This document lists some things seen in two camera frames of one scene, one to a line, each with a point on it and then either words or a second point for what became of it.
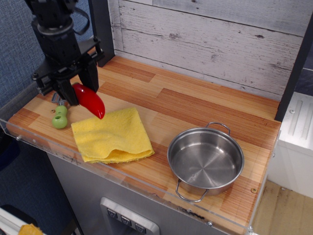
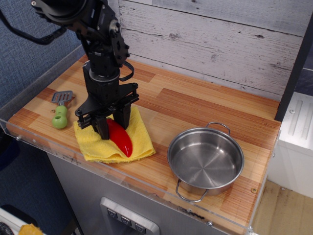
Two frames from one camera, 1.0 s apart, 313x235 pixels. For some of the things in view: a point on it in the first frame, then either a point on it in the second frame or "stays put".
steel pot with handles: (205, 159) stays put
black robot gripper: (63, 54) to (104, 92)
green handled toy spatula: (59, 121) stays put
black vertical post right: (305, 48) stays put
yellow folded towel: (114, 137) stays put
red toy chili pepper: (89, 100) to (119, 136)
